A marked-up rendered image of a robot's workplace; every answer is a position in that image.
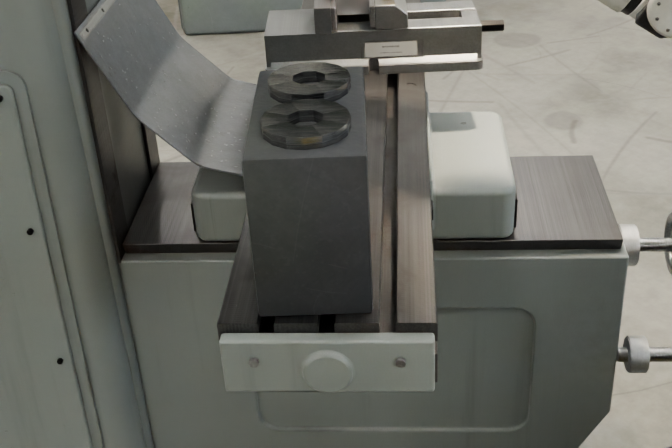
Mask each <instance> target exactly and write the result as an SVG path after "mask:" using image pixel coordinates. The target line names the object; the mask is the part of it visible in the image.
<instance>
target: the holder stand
mask: <svg viewBox="0 0 672 448"><path fill-rule="evenodd" d="M241 163H242V172H243V181H244V190H245V198H246V207H247V216H248V225H249V234H250V243H251V252H252V261H253V270H254V279H255V288H256V297H257V306H258V313H259V315H260V316H262V317H265V316H294V315H324V314H354V313H371V312H372V311H373V290H372V264H371V237H370V211H369V184H368V158H367V131H366V105H365V78H364V68H363V67H341V66H339V65H336V64H332V63H327V62H303V63H295V64H291V65H288V66H284V67H281V68H279V69H278V70H267V71H260V73H259V77H258V82H257V87H256V92H255V97H254V102H253V107H252V112H251V117H250V122H249V126H248V131H247V136H246V141H245V146H244V151H243V156H242V161H241Z"/></svg>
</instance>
